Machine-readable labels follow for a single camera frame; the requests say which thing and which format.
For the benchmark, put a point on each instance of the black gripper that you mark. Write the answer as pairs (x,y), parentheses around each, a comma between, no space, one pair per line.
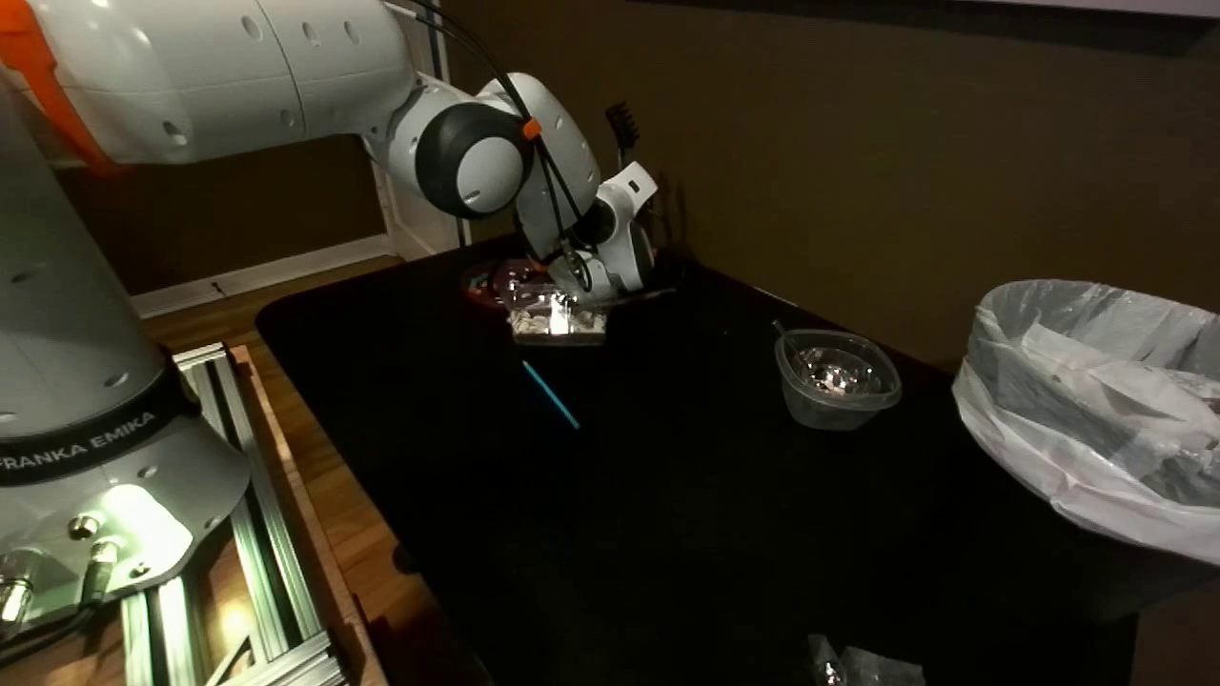
(612,266)

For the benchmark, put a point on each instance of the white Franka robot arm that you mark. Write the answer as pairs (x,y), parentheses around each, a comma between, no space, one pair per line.
(217,77)

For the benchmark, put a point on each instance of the dark red bowl with candies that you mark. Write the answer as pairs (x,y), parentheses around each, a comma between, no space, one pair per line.
(494,282)

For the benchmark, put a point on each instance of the blue drinking straw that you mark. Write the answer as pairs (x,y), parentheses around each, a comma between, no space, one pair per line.
(551,394)

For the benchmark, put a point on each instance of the round clear plastic container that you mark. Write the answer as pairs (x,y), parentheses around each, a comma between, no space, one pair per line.
(837,377)

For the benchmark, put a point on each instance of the white plastic bin liner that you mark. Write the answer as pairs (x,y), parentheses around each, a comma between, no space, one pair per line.
(1093,394)

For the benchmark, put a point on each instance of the black trash bin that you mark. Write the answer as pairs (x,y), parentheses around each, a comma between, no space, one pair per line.
(1082,575)

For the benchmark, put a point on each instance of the aluminium profile frame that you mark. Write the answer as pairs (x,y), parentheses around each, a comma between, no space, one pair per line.
(260,573)

